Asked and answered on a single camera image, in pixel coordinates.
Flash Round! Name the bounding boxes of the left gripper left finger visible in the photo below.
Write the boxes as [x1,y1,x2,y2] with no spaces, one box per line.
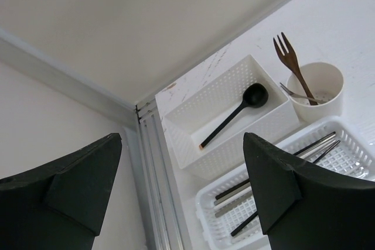
[1,133,122,249]

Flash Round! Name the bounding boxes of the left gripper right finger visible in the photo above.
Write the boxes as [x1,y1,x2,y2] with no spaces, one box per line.
[243,133,374,249]

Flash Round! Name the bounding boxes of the black thin chopstick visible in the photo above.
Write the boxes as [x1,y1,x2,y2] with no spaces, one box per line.
[230,141,340,237]

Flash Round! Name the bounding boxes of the silver metal chopstick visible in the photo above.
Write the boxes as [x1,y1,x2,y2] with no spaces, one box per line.
[214,136,336,218]

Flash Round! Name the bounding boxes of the small silver fork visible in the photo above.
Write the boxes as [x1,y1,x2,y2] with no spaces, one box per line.
[280,83,328,104]

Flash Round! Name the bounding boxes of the black spoon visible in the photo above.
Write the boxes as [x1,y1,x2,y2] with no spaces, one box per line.
[199,83,269,150]

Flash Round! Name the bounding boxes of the brown wooden fork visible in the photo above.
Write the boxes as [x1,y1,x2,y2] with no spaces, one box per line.
[273,32,313,98]

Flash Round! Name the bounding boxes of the white perforated flat tray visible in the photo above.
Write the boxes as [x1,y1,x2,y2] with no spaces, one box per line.
[196,117,374,249]

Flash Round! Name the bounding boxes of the cream cylindrical cup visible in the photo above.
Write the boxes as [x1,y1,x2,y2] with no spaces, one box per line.
[291,62,345,124]

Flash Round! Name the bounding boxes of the white perforated square box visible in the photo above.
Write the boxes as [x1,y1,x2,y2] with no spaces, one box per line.
[164,55,299,180]

